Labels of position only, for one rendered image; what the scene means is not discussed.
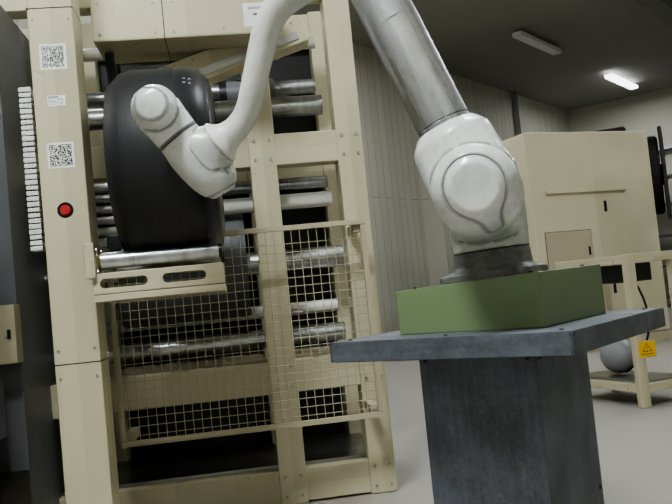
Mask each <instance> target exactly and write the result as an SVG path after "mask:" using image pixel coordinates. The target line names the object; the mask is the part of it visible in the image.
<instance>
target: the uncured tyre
mask: <svg viewBox="0 0 672 504"><path fill-rule="evenodd" d="M145 74H152V75H145ZM129 75H137V76H129ZM181 77H189V78H192V85H189V84H181ZM151 84H157V85H162V86H164V87H166V88H168V89H169V90H170V91H171V92H172V93H173V94H174V95H175V97H176V98H178V99H179V100H180V102H181V103H182V105H183V106H184V107H185V109H186V110H188V113H189V114H190V116H191V117H192V118H193V120H194V121H195V122H196V123H197V125H198V126H199V127H200V126H204V125H205V124H207V123H208V124H216V117H215V107H214V99H213V94H212V90H211V87H210V83H209V80H208V79H207V78H206V77H205V76H203V75H202V74H201V73H200V72H198V71H197V70H196V69H192V68H188V67H175V68H158V69H142V70H128V71H126V72H123V73H120V74H118V75H117V76H116V77H115V79H114V80H113V81H112V82H111V83H110V84H109V85H108V86H107V88H106V90H105V95H104V105H103V142H104V158H105V168H106V177H107V185H108V191H109V197H110V203H111V208H112V213H113V217H114V221H115V226H116V230H117V234H118V237H119V240H120V243H121V246H122V248H123V250H124V251H133V250H144V249H155V248H167V247H178V246H189V245H201V244H212V243H218V244H219V243H221V244H222V245H223V244H224V237H225V214H224V202H223V195H221V196H219V197H218V198H215V199H212V198H208V197H204V196H202V195H200V194H199V193H197V192H196V191H195V190H193V189H192V188H191V187H190V186H189V185H188V184H187V183H186V182H185V181H184V180H183V179H182V178H181V177H180V176H179V175H178V174H177V173H176V171H175V170H174V169H173V168H172V166H171V165H170V164H169V162H168V160H167V159H166V157H165V156H164V154H163V153H162V152H161V150H160V149H159V148H158V147H157V146H156V145H155V144H154V143H153V141H152V140H151V139H150V138H149V137H148V136H147V135H146V134H145V133H144V132H143V131H142V130H141V129H140V126H139V125H138V124H137V123H136V122H135V120H134V119H133V117H132V114H131V108H130V107H131V101H132V98H133V96H134V94H135V93H136V92H137V91H138V90H140V89H141V88H142V87H144V86H146V85H151Z"/></svg>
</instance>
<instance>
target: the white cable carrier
mask: <svg viewBox="0 0 672 504"><path fill-rule="evenodd" d="M18 92H20V93H19V97H20V98H21V99H19V103H21V104H19V107H20V114H22V115H20V118H21V119H22V120H21V125H23V126H21V130H23V131H21V134H22V141H24V142H23V147H25V148H23V152H25V153H23V157H24V159H23V160H24V163H26V164H24V168H26V170H25V174H28V175H25V179H26V181H25V185H28V186H26V190H28V192H26V195H27V196H30V197H27V201H28V202H27V207H31V208H28V212H30V213H31V214H28V218H32V219H28V222H29V224H30V225H29V229H33V230H29V235H33V236H30V240H34V241H30V245H31V246H33V247H30V248H31V251H34V252H44V251H46V248H45V242H43V240H45V236H42V235H44V225H41V224H44V223H43V220H41V219H43V210H42V209H41V208H42V198H39V197H41V193H40V192H41V185H40V182H39V181H40V177H39V176H40V173H39V166H38V165H39V160H38V155H37V154H38V150H37V149H38V147H37V139H36V138H37V135H36V128H35V127H36V123H35V112H34V111H35V110H34V97H33V90H32V89H31V87H19V88H18ZM42 230H43V231H42Z"/></svg>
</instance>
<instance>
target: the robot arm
mask: <svg viewBox="0 0 672 504"><path fill-rule="evenodd" d="M312 1H314V0H264V1H263V3H262V5H261V7H260V8H259V11H258V13H257V15H256V18H255V20H254V23H253V27H252V30H251V35H250V39H249V44H248V49H247V54H246V60H245V65H244V70H243V75H242V80H241V85H240V90H239V95H238V100H237V103H236V106H235V109H234V111H233V112H232V114H231V115H230V116H229V117H228V118H227V119H226V120H225V121H223V122H222V123H219V124H208V123H207V124H205V125H204V126H200V127H199V126H198V125H197V123H196V122H195V121H194V120H193V118H192V117H191V116H190V114H189V113H188V110H186V109H185V107H184V106H183V105H182V103H181V102H180V100H179V99H178V98H176V97H175V95H174V94H173V93H172V92H171V91H170V90H169V89H168V88H166V87H164V86H162V85H157V84H151V85H146V86H144V87H142V88H141V89H140V90H138V91H137V92H136V93H135V94H134V96H133V98H132V101H131V107H130V108H131V114H132V117H133V119H134V120H135V122H136V123H137V124H138V125H139V126H140V129H141V130H142V131H143V132H144V133H145V134H146V135H147V136H148V137H149V138H150V139H151V140H152V141H153V143H154V144H155V145H156V146H157V147H158V148H159V149H160V150H161V152H162V153H163V154H164V156H165V157H166V159H167V160H168V162H169V164H170V165H171V166H172V168H173V169H174V170H175V171H176V173H177V174H178V175H179V176H180V177H181V178H182V179H183V180H184V181H185V182H186V183H187V184H188V185H189V186H190V187H191V188H192V189H193V190H195V191H196V192H197V193H199V194H200V195H202V196H204V197H208V198H212V199H215V198H218V197H219V196H221V195H223V194H225V193H226V192H228V191H230V190H231V189H233V188H234V187H235V184H236V181H237V173H236V169H235V168H234V166H233V165H232V164H233V161H234V160H235V159H236V152H237V148H238V146H239V145H240V144H241V142H242V141H243V140H244V139H245V137H246V136H247V135H248V134H249V132H250V131H251V129H252V128H253V126H254V124H255V122H256V120H257V117H258V115H259V112H260V109H261V105H262V102H263V98H264V94H265V90H266V86H267V81H268V77H269V73H270V69H271V65H272V61H273V57H274V53H275V49H276V45H277V42H278V38H279V35H280V33H281V30H282V28H283V26H284V25H285V23H286V22H287V20H288V19H289V18H290V17H291V16H292V15H293V14H294V13H295V12H296V11H298V10H299V9H301V8H302V7H304V6H306V5H307V4H309V3H311V2H312ZM351 1H352V3H353V5H354V7H355V9H356V11H357V13H358V15H359V18H360V20H361V22H362V24H363V26H364V28H365V30H366V32H367V34H368V36H369V38H370V40H371V42H372V44H373V46H374V48H375V50H376V52H377V54H378V56H379V58H380V60H381V62H382V64H383V66H384V68H385V70H386V72H387V74H388V76H389V78H390V80H391V82H392V84H393V86H394V88H395V90H396V92H397V94H398V96H399V98H400V100H401V102H402V104H403V106H404V108H405V110H406V112H407V114H408V116H409V118H410V120H411V122H412V124H413V126H414V128H415V130H416V132H417V134H418V136H419V138H420V139H419V141H418V142H417V146H416V149H415V154H414V160H415V163H416V165H417V168H418V170H419V172H420V175H421V177H422V180H423V182H424V184H425V187H426V189H427V191H428V194H429V196H430V198H431V199H432V202H433V205H434V208H435V210H436V212H437V214H438V216H439V217H440V219H441V220H442V221H443V222H444V223H445V224H446V225H447V227H448V231H449V236H450V240H451V244H452V248H453V253H454V265H455V272H454V273H452V274H449V275H447V276H445V277H442V278H440V285H445V284H452V283H460V282H467V281H474V280H481V279H488V278H495V277H502V276H510V275H517V274H524V273H529V271H533V272H538V271H546V270H548V265H547V264H543V263H536V262H534V261H533V257H532V253H531V249H530V244H529V236H528V220H527V211H526V203H525V197H524V196H525V195H524V184H523V180H522V177H521V174H520V172H519V169H518V166H517V163H516V162H515V160H514V158H513V157H512V156H511V154H510V153H509V152H508V151H507V149H506V147H505V146H504V144H503V142H502V141H501V139H500V137H499V136H498V134H497V132H496V131H495V129H494V127H493V125H492V124H491V123H490V121H489V120H488V119H487V118H485V117H482V116H480V115H477V114H474V113H469V111H468V109H467V107H466V105H465V103H464V101H463V99H462V97H461V95H460V94H459V92H458V90H457V88H456V86H455V84H454V82H453V80H452V78H451V76H450V74H449V72H448V70H447V68H446V66H445V64H444V62H443V60H442V58H441V56H440V54H439V52H438V51H437V49H436V47H435V45H434V43H433V41H432V39H431V37H430V35H429V33H428V31H427V29H426V27H425V25H424V23H423V21H422V19H421V17H420V15H419V13H418V11H417V9H416V7H415V6H414V4H413V2H412V0H351Z"/></svg>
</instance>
